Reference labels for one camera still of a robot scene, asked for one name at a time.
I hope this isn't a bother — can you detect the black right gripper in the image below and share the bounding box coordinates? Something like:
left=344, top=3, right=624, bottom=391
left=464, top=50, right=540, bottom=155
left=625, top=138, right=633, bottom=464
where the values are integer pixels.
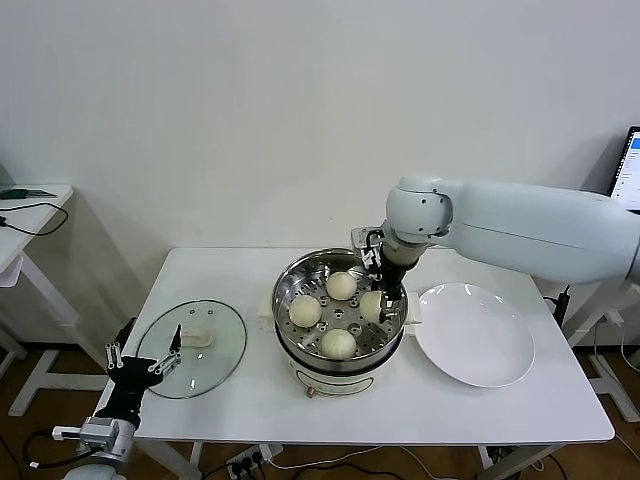
left=363, top=248, right=409, bottom=325

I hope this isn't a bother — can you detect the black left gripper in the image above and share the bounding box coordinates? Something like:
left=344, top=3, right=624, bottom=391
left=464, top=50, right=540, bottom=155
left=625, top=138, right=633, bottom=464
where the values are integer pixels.
left=94, top=315, right=183, bottom=424

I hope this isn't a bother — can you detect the white steamed baozi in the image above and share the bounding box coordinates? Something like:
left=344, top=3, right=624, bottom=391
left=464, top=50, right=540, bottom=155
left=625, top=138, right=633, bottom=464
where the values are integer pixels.
left=320, top=328, right=357, bottom=360
left=325, top=271, right=358, bottom=302
left=288, top=294, right=324, bottom=329
left=358, top=290, right=387, bottom=321

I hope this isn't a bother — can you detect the round glass lid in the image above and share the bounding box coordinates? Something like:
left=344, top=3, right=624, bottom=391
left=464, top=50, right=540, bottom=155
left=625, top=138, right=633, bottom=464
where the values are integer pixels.
left=135, top=298, right=249, bottom=400

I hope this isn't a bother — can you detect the perforated steel steamer pot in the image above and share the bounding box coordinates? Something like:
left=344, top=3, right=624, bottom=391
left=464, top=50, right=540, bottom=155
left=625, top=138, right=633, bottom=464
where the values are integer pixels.
left=257, top=248, right=424, bottom=362

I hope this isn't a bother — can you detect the white oval plate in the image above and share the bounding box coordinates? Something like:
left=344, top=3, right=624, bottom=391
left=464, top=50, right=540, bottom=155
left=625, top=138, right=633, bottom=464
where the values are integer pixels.
left=416, top=283, right=536, bottom=389

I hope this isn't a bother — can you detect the white electric cooker base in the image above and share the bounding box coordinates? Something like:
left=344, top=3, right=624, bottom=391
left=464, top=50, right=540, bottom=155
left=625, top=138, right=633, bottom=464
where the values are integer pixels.
left=257, top=299, right=425, bottom=401

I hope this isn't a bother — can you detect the white power strip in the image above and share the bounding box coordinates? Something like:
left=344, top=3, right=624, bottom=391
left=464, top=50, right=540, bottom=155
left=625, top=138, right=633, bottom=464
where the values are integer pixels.
left=225, top=442, right=284, bottom=476

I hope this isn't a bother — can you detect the white side desk with tool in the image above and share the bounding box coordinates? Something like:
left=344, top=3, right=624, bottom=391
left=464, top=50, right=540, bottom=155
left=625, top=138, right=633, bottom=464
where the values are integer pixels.
left=0, top=184, right=121, bottom=419

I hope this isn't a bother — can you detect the green flat tool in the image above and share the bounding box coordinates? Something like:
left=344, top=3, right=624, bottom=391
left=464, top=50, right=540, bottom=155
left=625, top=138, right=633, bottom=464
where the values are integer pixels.
left=0, top=187, right=59, bottom=200

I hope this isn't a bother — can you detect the open laptop lit screen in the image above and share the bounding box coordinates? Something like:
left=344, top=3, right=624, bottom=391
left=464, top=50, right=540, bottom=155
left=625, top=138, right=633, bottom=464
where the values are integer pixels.
left=608, top=125, right=640, bottom=214

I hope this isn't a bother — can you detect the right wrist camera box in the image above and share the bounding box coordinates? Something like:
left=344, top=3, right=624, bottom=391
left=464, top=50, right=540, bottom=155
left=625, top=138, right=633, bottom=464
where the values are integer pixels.
left=350, top=227, right=385, bottom=252

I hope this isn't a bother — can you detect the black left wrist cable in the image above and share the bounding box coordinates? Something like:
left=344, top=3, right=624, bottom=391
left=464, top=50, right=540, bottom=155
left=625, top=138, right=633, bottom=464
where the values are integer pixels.
left=27, top=432, right=89, bottom=471

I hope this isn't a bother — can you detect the black cable with block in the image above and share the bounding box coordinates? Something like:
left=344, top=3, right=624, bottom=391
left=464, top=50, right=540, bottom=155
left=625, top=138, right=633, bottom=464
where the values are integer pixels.
left=543, top=284, right=571, bottom=326

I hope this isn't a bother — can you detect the black looped cable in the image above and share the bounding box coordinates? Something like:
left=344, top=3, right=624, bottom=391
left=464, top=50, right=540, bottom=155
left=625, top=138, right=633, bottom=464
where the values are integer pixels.
left=0, top=201, right=70, bottom=236

